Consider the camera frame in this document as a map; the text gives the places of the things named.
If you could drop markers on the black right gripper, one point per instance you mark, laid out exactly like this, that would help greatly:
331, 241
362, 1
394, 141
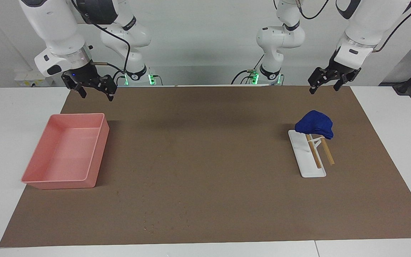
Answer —
87, 76

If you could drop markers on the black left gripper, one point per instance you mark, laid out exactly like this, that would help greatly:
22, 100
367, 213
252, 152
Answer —
337, 70

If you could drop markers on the blue towel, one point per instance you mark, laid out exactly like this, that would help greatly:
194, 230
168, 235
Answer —
314, 123

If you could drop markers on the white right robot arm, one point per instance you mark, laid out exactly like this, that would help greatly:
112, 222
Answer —
59, 28

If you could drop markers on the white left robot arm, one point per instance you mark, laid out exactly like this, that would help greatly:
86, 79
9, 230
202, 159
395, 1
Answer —
366, 25

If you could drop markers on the white towel rack wooden rods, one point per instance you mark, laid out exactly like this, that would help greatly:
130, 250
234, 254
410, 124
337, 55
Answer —
307, 160

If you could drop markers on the pink plastic bin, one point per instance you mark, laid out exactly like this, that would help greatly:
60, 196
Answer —
66, 153

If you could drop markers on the black stand leg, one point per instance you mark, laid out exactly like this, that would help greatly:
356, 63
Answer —
410, 81

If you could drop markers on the brown table mat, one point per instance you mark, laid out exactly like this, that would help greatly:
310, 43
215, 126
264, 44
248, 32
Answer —
205, 160

